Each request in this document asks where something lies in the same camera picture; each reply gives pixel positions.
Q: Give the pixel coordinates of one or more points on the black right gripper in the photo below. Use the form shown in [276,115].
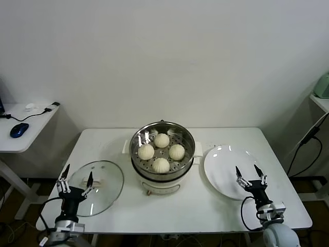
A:
[259,193]

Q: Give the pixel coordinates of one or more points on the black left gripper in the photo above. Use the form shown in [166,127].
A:
[70,200]

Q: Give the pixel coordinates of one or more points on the white steamed baozi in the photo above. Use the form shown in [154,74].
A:
[162,140]
[176,151]
[161,165]
[146,152]

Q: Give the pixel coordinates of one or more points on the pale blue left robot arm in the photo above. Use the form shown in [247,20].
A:
[59,239]

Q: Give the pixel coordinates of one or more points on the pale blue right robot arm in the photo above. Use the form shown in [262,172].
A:
[280,235]

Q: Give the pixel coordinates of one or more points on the stainless steel steamer basket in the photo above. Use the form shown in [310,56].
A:
[185,139]

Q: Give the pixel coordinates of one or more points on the stainless steel steamer pot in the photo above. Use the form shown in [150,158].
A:
[159,185]

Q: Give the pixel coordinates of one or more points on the white round plate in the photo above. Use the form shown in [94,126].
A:
[223,167]

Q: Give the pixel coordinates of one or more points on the white standing desk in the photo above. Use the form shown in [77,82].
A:
[25,144]

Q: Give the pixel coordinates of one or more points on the blue computer mouse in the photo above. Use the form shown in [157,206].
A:
[18,130]

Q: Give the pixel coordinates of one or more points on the small black adapter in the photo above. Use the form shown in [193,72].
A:
[52,105]

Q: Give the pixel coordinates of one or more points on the white crumpled tissue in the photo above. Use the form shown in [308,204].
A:
[30,106]

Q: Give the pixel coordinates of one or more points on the pale green appliance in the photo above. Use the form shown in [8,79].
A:
[322,86]

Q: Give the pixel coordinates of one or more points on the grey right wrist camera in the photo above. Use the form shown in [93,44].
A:
[273,211]

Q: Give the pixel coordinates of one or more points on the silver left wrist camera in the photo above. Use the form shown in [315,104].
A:
[70,226]

